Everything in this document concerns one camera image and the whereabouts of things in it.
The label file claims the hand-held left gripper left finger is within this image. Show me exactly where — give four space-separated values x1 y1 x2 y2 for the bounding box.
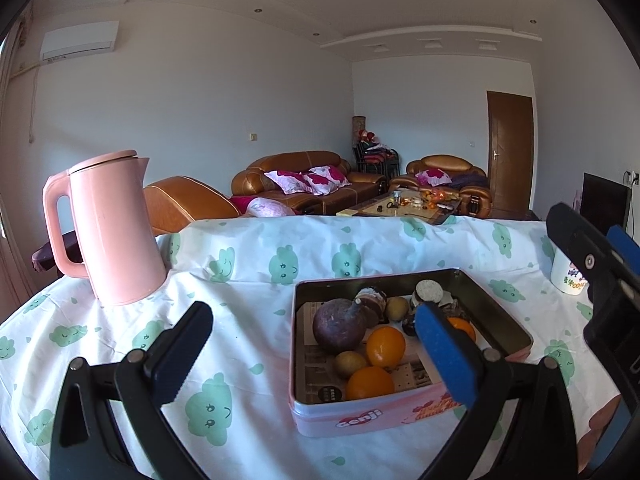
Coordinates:
50 301 214 480

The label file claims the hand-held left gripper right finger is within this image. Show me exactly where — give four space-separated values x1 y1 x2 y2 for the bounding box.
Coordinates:
415 301 586 480

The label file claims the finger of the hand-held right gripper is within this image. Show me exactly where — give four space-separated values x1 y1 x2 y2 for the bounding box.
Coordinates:
607 225 640 281
546 203 621 306

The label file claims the orange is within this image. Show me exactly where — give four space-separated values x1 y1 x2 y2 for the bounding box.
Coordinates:
366 326 407 368
346 366 396 402
446 316 477 343

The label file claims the brown kiwi fruit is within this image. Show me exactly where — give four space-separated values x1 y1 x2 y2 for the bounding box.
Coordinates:
382 296 410 322
334 351 371 380

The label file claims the pink metal tin box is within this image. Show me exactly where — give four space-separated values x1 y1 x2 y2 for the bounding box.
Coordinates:
288 268 534 438

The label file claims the purple round fruit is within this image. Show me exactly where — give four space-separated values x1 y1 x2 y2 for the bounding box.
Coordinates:
312 297 371 353

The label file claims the white cartoon cup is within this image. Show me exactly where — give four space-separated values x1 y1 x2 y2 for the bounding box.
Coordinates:
550 250 593 296

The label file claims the black television screen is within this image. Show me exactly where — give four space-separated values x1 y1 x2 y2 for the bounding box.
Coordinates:
580 172 632 236

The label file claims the brown wooden door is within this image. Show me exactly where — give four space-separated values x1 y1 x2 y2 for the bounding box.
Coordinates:
486 91 535 220

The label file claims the white cloud-print tablecloth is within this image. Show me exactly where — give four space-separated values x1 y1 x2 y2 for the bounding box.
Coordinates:
0 215 631 480

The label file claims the newspaper liner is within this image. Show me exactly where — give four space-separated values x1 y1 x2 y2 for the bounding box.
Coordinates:
298 300 441 403

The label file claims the pink electric kettle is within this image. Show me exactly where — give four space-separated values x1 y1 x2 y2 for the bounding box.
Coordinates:
42 150 168 307

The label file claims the wooden coffee table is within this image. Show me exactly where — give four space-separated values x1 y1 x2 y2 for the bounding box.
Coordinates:
336 189 463 226

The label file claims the brown leather armchair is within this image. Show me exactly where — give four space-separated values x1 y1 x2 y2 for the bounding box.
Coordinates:
390 155 493 219
143 176 241 237

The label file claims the pink flower pillow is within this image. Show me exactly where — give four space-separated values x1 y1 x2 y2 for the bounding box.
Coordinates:
416 169 452 187
302 165 351 196
264 170 313 195

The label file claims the dark maroon stool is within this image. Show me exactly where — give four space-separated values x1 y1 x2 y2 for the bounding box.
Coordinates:
31 230 86 275

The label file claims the long brown leather sofa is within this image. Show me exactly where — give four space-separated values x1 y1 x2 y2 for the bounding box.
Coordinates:
231 151 388 215

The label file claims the stack of dark chairs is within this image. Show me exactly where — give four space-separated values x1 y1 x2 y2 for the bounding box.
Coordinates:
352 142 401 179

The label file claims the white air conditioner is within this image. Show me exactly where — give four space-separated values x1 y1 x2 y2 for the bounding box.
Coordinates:
40 21 120 63

